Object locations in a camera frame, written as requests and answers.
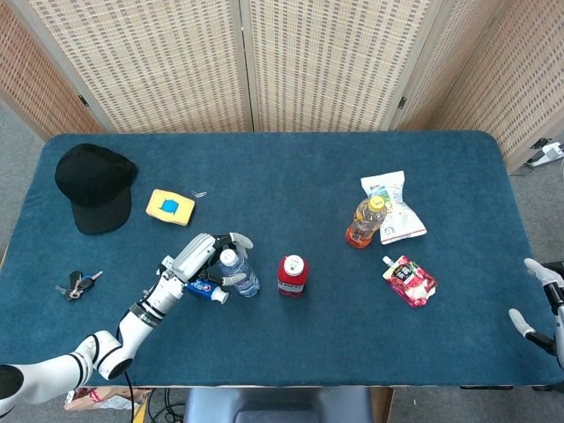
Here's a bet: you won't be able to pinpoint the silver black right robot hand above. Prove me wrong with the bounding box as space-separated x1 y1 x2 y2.
508 257 564 369

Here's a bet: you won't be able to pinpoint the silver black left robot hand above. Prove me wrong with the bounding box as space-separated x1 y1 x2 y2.
169 232 255 287

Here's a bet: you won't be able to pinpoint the clear water bottle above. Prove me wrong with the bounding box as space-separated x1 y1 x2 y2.
219 249 261 299

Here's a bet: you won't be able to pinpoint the red NFC juice bottle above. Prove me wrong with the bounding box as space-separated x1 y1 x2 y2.
277 254 310 299

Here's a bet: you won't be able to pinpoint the white blue toothpaste tube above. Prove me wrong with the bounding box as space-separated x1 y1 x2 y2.
158 255 231 306

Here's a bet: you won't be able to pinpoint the yellow sponge with blue patch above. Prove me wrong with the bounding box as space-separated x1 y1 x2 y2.
145 188 197 227

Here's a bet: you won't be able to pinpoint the bunch of keys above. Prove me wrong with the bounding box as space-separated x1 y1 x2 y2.
55 270 104 302

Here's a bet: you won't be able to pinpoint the black baseball cap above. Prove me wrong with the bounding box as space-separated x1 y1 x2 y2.
54 143 139 235

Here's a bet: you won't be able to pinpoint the blue table cloth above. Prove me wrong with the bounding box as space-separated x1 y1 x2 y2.
0 130 561 390

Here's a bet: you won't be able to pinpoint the red spouted drink pouch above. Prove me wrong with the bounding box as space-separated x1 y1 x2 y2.
381 255 438 309

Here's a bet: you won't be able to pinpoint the crumpled paper bag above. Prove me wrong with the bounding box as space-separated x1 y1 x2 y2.
63 386 151 412

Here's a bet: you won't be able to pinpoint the orange tea bottle yellow cap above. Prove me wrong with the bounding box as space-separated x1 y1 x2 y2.
345 196 389 249

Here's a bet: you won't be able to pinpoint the white power strip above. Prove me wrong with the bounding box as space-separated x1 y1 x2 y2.
526 138 564 167

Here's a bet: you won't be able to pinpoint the white snack bag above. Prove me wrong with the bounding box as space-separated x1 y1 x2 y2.
360 170 428 246

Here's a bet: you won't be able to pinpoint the brown cardboard box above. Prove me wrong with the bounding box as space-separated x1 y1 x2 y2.
368 386 395 423

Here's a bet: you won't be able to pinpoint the woven bamboo folding screen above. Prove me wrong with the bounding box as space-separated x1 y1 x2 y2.
0 0 564 173

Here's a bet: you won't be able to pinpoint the black floor cables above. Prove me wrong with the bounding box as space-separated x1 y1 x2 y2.
147 388 186 423

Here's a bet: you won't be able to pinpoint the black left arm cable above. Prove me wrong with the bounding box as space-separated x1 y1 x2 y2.
115 308 136 423

